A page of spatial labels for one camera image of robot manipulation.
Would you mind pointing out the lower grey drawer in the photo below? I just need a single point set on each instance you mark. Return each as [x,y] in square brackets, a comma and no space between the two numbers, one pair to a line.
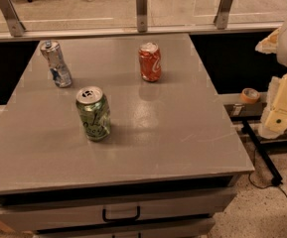
[185,228]

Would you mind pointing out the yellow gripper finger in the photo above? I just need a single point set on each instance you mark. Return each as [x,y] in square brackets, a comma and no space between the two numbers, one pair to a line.
[273,122]
[269,44]

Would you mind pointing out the upper grey drawer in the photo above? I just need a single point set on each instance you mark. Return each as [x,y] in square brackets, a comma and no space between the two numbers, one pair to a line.
[88,212]

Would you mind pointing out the orange tape roll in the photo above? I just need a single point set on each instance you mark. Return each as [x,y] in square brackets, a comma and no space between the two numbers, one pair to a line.
[249,95]

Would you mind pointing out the green soda can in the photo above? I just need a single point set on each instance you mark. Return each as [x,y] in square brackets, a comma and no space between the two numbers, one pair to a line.
[94,113]

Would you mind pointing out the grey drawer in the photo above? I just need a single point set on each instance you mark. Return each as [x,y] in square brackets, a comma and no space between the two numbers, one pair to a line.
[88,212]
[185,228]

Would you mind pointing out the black metal stand leg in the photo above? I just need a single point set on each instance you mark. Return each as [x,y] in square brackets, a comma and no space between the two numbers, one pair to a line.
[277,178]

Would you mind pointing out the crushed silver blue can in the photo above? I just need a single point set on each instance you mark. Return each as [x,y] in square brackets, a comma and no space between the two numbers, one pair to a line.
[52,52]

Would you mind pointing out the red soda can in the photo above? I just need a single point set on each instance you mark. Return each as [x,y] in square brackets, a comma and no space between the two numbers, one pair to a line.
[150,62]

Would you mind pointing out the metal railing bracket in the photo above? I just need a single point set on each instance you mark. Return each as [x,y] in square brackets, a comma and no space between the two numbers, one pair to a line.
[222,14]
[16,28]
[141,15]

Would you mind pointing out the left metal railing bracket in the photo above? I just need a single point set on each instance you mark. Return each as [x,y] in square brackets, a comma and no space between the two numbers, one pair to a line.
[16,28]

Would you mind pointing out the right metal railing bracket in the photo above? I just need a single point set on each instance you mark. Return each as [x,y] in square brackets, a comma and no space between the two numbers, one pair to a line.
[222,14]

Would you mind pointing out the middle metal railing bracket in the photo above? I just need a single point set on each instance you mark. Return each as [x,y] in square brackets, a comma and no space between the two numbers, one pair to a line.
[141,15]

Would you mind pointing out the black drawer handle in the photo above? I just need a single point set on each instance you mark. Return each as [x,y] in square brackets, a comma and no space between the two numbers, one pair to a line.
[121,215]

